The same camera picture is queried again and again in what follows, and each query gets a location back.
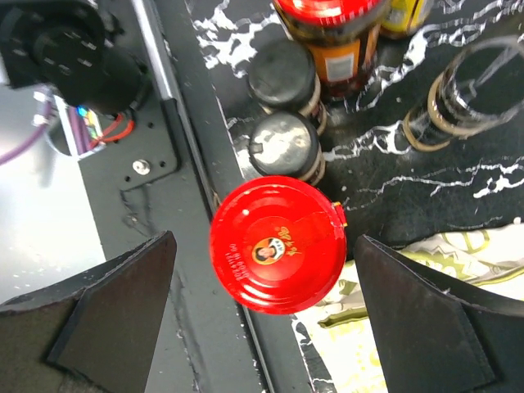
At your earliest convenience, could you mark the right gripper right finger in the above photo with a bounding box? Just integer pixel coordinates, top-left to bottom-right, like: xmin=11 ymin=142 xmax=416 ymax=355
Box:
xmin=354 ymin=236 xmax=523 ymax=392

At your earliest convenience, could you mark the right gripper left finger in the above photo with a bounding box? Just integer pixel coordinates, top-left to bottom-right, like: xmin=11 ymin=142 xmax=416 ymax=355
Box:
xmin=1 ymin=231 xmax=177 ymax=392

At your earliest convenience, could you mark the red-lid chili jar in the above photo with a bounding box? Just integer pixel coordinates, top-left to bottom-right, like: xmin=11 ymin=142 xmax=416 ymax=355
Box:
xmin=273 ymin=0 xmax=391 ymax=101
xmin=210 ymin=176 xmax=347 ymax=315

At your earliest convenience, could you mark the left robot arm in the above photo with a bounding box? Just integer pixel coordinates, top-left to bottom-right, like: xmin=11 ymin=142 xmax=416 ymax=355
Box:
xmin=1 ymin=1 xmax=150 ymax=115

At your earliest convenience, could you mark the small brown-cap bottle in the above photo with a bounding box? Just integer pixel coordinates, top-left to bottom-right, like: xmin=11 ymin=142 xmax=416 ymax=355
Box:
xmin=380 ymin=0 xmax=435 ymax=39

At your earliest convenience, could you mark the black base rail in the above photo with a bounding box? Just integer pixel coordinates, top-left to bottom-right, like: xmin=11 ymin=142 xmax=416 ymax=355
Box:
xmin=80 ymin=1 xmax=312 ymax=392

